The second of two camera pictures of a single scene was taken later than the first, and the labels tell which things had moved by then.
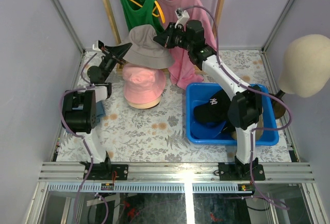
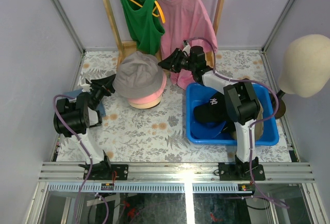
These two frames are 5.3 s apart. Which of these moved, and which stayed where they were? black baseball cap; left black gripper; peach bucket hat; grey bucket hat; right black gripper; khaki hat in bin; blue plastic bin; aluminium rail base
Moved: grey bucket hat; left black gripper; right black gripper
Stayed: aluminium rail base; peach bucket hat; black baseball cap; khaki hat in bin; blue plastic bin
